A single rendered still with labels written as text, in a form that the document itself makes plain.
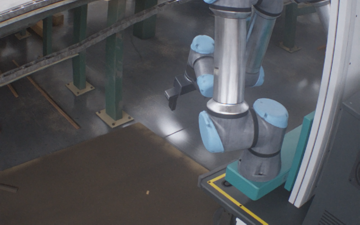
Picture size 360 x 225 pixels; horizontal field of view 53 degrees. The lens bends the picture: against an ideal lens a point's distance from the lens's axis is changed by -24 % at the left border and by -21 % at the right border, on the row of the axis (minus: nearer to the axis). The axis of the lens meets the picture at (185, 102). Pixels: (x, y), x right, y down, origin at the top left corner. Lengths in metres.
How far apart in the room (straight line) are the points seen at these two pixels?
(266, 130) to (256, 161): 0.12
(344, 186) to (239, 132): 0.39
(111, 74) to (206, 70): 0.97
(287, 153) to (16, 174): 1.30
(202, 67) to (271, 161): 0.37
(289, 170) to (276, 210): 0.15
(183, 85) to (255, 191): 0.47
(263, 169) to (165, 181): 0.76
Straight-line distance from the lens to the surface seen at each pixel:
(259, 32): 1.28
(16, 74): 1.84
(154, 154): 2.17
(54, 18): 3.94
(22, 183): 2.02
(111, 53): 2.24
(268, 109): 1.27
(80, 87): 2.70
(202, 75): 1.39
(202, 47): 1.42
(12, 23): 1.70
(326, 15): 1.72
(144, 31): 3.38
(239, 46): 1.16
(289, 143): 1.56
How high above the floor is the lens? 1.33
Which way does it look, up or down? 31 degrees down
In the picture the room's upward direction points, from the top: 4 degrees clockwise
